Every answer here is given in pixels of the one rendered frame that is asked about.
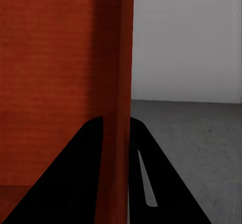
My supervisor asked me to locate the storage box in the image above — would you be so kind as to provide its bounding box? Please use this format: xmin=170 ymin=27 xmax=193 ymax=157
xmin=0 ymin=0 xmax=134 ymax=224

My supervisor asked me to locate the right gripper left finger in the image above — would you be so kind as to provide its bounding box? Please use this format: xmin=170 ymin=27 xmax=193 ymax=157
xmin=2 ymin=116 xmax=104 ymax=224

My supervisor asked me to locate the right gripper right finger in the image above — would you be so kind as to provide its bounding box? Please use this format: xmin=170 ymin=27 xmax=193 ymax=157
xmin=128 ymin=117 xmax=211 ymax=224

